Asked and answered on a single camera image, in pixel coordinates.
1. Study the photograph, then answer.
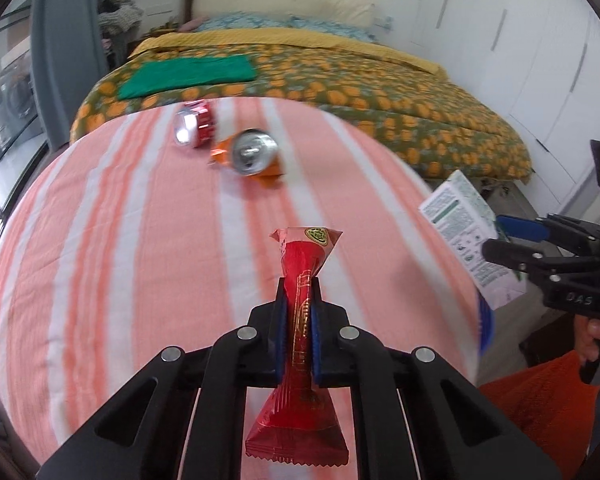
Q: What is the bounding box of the pile of clothes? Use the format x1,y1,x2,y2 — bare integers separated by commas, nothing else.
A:
98,0,145,36

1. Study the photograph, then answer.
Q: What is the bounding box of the blue floral pillow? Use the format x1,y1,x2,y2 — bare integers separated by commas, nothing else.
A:
180,12,396,43

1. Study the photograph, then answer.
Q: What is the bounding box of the cardboard box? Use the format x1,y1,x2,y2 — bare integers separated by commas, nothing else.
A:
2,25,32,57

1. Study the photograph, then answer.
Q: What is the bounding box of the red snack packet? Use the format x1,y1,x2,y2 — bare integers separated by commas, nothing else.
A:
245,226,350,468

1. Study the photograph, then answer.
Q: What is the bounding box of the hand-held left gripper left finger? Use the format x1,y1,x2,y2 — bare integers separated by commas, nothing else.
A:
40,277,288,480

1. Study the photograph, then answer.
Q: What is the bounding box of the cream pillow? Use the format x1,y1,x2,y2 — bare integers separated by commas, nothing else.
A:
190,0,376,28

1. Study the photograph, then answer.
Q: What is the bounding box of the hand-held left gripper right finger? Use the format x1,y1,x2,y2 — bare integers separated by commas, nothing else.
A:
310,277,563,480

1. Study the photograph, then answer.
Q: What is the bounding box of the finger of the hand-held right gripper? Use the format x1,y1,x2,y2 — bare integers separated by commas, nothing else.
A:
481,239,600,275
495,214,600,250

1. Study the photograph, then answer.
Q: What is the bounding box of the crushed orange drink can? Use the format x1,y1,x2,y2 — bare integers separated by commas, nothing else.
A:
208,130,286,187

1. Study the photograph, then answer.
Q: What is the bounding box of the yellow blanket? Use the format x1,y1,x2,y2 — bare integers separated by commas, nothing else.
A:
130,29,448,76

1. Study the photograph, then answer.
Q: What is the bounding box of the person's right hand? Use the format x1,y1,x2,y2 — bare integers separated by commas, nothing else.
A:
575,316,600,367

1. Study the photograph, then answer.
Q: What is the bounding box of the black framed glass door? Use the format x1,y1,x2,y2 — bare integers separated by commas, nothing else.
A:
0,0,51,221

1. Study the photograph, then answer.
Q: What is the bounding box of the washing machine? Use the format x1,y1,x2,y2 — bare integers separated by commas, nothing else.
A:
0,55,37,126

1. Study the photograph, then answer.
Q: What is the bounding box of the grey curtain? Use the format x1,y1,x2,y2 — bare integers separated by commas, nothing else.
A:
32,0,112,153

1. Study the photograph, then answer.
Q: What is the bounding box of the white wardrobe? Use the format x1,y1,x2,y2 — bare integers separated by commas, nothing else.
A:
410,0,600,206

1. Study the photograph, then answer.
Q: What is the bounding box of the white and green carton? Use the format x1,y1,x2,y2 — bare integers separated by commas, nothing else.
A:
419,170,528,311

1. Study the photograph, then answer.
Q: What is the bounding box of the green folded cloth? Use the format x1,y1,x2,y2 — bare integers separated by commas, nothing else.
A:
117,56,258,101

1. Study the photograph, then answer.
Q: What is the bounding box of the crushed red drink can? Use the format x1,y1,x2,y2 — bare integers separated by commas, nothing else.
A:
173,100,216,150

